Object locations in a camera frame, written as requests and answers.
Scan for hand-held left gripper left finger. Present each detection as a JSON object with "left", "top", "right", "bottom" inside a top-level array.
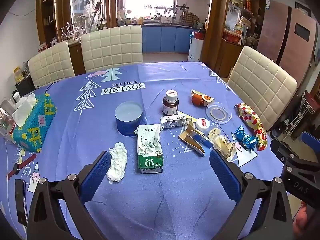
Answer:
[{"left": 27, "top": 151, "right": 112, "bottom": 240}]

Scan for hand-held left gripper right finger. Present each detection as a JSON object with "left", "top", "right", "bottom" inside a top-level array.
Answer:
[{"left": 209, "top": 149, "right": 293, "bottom": 240}]

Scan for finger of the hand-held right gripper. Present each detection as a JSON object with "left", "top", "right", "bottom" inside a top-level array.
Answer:
[
  {"left": 301, "top": 132, "right": 320, "bottom": 154},
  {"left": 270, "top": 138, "right": 300, "bottom": 170}
]

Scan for white tissue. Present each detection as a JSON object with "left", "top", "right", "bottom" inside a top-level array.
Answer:
[{"left": 107, "top": 142, "right": 128, "bottom": 182}]

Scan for cream snack wrapper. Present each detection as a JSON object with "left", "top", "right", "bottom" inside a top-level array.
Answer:
[{"left": 212, "top": 135, "right": 237, "bottom": 162}]

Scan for blue foil wrapper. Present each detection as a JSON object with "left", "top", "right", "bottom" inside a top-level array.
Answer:
[{"left": 234, "top": 126, "right": 259, "bottom": 151}]

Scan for red checked snack wrapper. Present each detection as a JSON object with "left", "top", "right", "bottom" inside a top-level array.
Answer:
[{"left": 235, "top": 102, "right": 268, "bottom": 152}]

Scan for small round cream lid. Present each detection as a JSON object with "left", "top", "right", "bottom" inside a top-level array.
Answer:
[{"left": 208, "top": 128, "right": 221, "bottom": 142}]

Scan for brown blue carton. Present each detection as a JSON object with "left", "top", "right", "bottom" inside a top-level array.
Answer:
[{"left": 178, "top": 119, "right": 213, "bottom": 157}]

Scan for white red-label bottle cap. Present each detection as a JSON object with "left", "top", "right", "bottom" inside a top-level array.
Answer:
[{"left": 195, "top": 118, "right": 210, "bottom": 132}]

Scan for green white snack packet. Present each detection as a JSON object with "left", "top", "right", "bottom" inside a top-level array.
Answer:
[{"left": 136, "top": 124, "right": 164, "bottom": 175}]

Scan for clear round plastic dish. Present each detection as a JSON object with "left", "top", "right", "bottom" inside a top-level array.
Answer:
[{"left": 205, "top": 102, "right": 232, "bottom": 124}]

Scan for blue patterned cup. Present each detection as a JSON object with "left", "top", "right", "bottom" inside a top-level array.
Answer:
[{"left": 115, "top": 101, "right": 145, "bottom": 137}]

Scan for silver foil blister pack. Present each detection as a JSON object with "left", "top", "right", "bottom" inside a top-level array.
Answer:
[{"left": 160, "top": 114, "right": 193, "bottom": 130}]

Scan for brown medicine bottle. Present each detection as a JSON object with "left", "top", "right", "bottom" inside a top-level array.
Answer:
[{"left": 162, "top": 90, "right": 180, "bottom": 117}]

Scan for person's right hand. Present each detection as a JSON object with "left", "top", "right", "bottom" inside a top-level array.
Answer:
[{"left": 293, "top": 202, "right": 316, "bottom": 239}]

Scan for white metal stand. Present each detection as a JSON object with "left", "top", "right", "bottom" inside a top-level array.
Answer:
[{"left": 287, "top": 90, "right": 317, "bottom": 137}]

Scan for red basin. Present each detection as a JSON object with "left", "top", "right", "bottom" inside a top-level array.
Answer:
[{"left": 302, "top": 91, "right": 320, "bottom": 110}]

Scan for cream quilted chair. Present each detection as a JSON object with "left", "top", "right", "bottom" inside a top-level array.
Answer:
[
  {"left": 227, "top": 46, "right": 298, "bottom": 132},
  {"left": 28, "top": 41, "right": 75, "bottom": 87},
  {"left": 80, "top": 25, "right": 143, "bottom": 73}
]

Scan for blue printed tablecloth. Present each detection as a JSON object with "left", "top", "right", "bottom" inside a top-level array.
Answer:
[{"left": 0, "top": 61, "right": 275, "bottom": 240}]

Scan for red wristwatch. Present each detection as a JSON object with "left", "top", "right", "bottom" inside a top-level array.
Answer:
[{"left": 7, "top": 154, "right": 37, "bottom": 180}]

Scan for blue beaded tissue box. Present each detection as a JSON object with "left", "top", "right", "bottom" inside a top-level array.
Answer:
[{"left": 12, "top": 93, "right": 57, "bottom": 153}]

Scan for black phone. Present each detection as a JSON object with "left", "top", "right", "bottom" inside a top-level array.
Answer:
[{"left": 14, "top": 179, "right": 28, "bottom": 227}]

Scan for clear plastic container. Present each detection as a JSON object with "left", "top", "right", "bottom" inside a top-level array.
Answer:
[{"left": 0, "top": 100, "right": 17, "bottom": 143}]

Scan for rose brown refrigerator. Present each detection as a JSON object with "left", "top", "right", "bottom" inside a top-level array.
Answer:
[{"left": 256, "top": 0, "right": 319, "bottom": 80}]

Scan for black box appliance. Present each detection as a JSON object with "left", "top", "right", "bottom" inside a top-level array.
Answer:
[{"left": 15, "top": 75, "right": 35, "bottom": 97}]

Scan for wooden display cabinet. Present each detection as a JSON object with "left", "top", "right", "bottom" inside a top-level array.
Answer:
[{"left": 200, "top": 0, "right": 270, "bottom": 78}]

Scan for yellow jar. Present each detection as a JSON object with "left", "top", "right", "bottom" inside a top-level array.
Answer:
[{"left": 14, "top": 66, "right": 24, "bottom": 83}]

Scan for white water dispenser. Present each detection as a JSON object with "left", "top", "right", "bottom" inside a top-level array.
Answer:
[{"left": 187, "top": 29, "right": 206, "bottom": 62}]

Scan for row of hanging wine glasses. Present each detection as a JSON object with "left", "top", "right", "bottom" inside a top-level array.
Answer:
[{"left": 60, "top": 22, "right": 87, "bottom": 42}]

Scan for blue kitchen cabinets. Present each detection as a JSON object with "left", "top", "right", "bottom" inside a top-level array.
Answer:
[{"left": 117, "top": 25, "right": 200, "bottom": 54}]

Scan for wooden glass-front cabinet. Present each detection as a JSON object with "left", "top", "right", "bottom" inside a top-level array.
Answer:
[{"left": 36, "top": 0, "right": 118, "bottom": 68}]

